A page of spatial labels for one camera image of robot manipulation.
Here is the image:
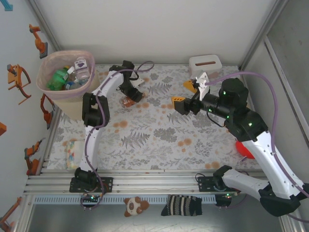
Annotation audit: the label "copper label plastic bottle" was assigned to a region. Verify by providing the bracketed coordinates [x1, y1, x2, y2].
[120, 92, 148, 109]

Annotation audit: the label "purple label plastic bottle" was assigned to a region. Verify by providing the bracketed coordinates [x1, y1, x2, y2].
[73, 57, 89, 75]

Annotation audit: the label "beige ribbed plastic bin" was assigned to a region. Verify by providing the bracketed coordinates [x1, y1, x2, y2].
[36, 50, 99, 121]

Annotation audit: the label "green plastic soda bottle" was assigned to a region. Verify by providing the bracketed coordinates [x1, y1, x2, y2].
[46, 68, 69, 90]

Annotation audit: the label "white pink tissue box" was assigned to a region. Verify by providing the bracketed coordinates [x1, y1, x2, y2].
[188, 54, 223, 80]

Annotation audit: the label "red rubber toy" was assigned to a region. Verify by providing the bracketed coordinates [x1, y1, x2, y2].
[235, 141, 255, 160]

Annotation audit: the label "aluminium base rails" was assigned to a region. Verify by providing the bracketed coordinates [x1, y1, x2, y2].
[24, 169, 294, 194]

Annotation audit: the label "white colourful-print diaper pack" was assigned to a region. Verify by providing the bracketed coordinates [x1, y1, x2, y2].
[64, 139, 86, 170]

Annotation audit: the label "black white striped sock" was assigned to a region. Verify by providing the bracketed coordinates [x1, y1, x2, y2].
[160, 194, 203, 217]

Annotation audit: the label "small circuit board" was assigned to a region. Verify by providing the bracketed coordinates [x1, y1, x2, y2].
[215, 192, 239, 207]
[80, 192, 102, 205]

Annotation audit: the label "brown white panda plush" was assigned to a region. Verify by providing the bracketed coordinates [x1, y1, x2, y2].
[124, 196, 150, 218]

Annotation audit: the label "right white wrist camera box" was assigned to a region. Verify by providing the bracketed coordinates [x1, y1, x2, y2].
[194, 72, 211, 99]

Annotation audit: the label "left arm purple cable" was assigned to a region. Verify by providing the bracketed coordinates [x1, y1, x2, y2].
[81, 60, 155, 211]

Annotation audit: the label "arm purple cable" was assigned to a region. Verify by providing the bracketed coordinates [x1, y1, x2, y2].
[81, 60, 155, 211]
[206, 72, 309, 222]

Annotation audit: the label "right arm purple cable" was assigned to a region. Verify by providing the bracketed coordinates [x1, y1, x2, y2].
[206, 72, 309, 222]

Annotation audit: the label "aluminium corner post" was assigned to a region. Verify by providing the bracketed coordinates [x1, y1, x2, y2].
[238, 0, 289, 72]
[26, 0, 62, 65]

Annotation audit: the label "white slotted cable duct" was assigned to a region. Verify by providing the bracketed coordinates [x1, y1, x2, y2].
[32, 195, 217, 205]

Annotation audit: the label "blue wall sticker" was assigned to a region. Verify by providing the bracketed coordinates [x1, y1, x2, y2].
[0, 0, 14, 12]

